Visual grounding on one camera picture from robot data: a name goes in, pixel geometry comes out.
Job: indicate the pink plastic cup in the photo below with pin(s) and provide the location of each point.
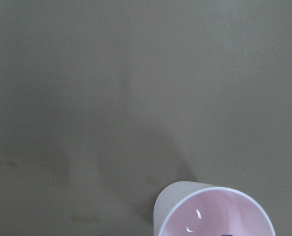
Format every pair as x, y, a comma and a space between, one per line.
186, 208

